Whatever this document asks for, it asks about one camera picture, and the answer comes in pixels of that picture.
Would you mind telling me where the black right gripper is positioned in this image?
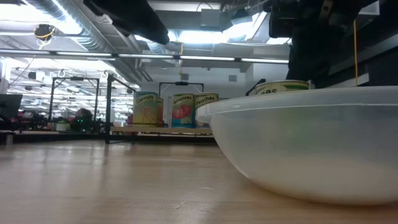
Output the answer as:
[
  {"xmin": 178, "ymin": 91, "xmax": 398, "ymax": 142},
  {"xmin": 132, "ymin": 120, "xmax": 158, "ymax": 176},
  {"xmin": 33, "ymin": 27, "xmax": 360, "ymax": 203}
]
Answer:
[{"xmin": 285, "ymin": 26, "xmax": 343, "ymax": 82}]

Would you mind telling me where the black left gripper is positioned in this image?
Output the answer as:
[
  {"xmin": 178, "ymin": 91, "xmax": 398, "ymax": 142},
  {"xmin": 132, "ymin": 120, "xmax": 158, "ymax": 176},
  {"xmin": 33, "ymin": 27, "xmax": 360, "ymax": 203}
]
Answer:
[{"xmin": 83, "ymin": 0, "xmax": 171, "ymax": 45}]

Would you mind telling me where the green oranges tin can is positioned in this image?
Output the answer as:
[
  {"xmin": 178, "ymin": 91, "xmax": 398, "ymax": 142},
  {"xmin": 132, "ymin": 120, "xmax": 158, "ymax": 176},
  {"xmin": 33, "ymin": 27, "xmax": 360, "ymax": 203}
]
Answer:
[{"xmin": 255, "ymin": 80, "xmax": 310, "ymax": 95}]

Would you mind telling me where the teal yellow carrots tin can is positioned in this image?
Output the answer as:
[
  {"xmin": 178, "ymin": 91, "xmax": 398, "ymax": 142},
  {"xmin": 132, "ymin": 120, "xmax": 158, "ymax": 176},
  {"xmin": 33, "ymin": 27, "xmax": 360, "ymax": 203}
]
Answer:
[{"xmin": 132, "ymin": 91, "xmax": 159, "ymax": 127}]

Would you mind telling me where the peaches tin can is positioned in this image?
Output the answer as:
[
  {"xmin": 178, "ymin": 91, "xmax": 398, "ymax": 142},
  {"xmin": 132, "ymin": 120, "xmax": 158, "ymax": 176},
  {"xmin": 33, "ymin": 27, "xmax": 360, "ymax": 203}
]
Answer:
[{"xmin": 195, "ymin": 92, "xmax": 220, "ymax": 128}]

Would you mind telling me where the blue green tomatoes tin can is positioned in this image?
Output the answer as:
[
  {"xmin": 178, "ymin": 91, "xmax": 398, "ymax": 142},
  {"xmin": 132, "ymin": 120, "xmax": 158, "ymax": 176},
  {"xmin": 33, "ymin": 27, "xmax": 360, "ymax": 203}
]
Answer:
[{"xmin": 171, "ymin": 93, "xmax": 197, "ymax": 129}]

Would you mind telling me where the translucent plastic bowl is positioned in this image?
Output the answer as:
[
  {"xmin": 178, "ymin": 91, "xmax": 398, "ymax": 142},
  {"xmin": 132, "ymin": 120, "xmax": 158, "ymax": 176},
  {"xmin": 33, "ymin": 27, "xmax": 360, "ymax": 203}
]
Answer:
[{"xmin": 195, "ymin": 86, "xmax": 398, "ymax": 206}]

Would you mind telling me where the dark computer monitor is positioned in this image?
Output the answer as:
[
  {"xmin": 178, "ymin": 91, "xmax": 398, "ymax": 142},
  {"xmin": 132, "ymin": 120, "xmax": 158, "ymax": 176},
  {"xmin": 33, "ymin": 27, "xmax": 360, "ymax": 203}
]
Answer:
[{"xmin": 0, "ymin": 93, "xmax": 23, "ymax": 118}]

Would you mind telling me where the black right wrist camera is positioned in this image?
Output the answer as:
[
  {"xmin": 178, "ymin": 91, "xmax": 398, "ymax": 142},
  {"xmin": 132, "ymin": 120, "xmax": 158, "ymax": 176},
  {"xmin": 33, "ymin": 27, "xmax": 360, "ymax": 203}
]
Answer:
[{"xmin": 269, "ymin": 4, "xmax": 299, "ymax": 39}]

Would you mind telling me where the black background station frame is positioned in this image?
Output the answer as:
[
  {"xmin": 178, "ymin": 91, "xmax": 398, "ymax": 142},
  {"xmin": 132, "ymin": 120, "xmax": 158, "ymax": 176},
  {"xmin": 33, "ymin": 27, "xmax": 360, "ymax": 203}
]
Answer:
[
  {"xmin": 159, "ymin": 81, "xmax": 205, "ymax": 94},
  {"xmin": 49, "ymin": 76, "xmax": 100, "ymax": 122}
]

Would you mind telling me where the black aluminium rig frame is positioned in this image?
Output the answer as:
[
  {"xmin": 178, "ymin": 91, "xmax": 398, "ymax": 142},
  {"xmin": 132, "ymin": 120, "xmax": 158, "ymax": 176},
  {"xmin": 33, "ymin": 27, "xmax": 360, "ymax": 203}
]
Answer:
[{"xmin": 0, "ymin": 49, "xmax": 290, "ymax": 65}]

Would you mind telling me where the black metal shelf frame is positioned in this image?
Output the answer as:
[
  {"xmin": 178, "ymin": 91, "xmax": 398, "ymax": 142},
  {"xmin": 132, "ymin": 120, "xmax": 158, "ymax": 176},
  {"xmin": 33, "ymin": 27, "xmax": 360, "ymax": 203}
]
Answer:
[{"xmin": 104, "ymin": 73, "xmax": 267, "ymax": 146}]

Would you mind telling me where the black reel with yellow cable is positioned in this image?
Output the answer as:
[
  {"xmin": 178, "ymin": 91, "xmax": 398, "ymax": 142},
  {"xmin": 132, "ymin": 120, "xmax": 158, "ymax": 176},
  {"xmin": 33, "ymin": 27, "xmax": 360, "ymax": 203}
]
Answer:
[{"xmin": 33, "ymin": 24, "xmax": 55, "ymax": 42}]

